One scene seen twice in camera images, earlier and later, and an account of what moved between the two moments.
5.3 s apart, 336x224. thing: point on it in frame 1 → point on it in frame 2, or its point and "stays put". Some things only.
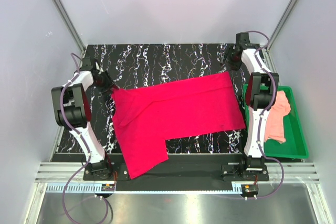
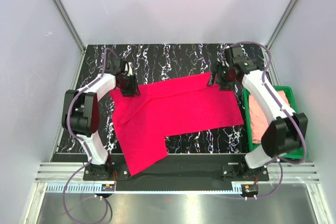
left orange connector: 107,187 stays put
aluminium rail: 295,172 stays put
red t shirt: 147,115 stays put
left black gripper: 109,84 → 134,90
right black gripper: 236,66 → 224,86
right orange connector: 251,188 stays put
